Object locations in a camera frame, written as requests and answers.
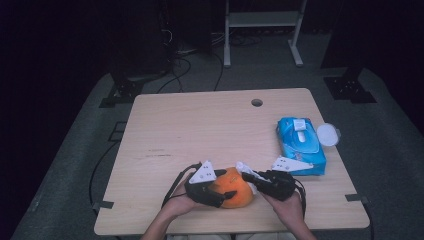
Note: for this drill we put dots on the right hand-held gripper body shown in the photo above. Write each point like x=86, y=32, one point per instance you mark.
x=281, y=187

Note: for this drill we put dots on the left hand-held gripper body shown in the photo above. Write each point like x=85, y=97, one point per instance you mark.
x=200, y=195

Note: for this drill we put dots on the orange plush toy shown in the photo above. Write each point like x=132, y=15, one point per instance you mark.
x=233, y=187

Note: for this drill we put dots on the white wet wipe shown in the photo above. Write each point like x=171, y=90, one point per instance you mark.
x=301, y=136
x=243, y=166

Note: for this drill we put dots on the blue wet wipe pack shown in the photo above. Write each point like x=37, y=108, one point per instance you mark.
x=310, y=146

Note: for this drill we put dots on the person's left hand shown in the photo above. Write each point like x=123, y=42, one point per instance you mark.
x=178, y=206

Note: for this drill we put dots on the person's right hand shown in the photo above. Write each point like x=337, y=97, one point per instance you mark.
x=290, y=211

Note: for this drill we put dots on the white round lid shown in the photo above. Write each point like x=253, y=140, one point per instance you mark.
x=327, y=134

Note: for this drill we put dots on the grey tape piece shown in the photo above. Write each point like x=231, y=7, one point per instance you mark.
x=356, y=197
x=104, y=204

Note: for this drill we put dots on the black stand with base plate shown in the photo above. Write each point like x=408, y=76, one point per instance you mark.
x=348, y=88
x=125, y=90

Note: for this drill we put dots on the white metal stand frame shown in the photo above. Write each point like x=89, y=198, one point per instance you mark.
x=263, y=19

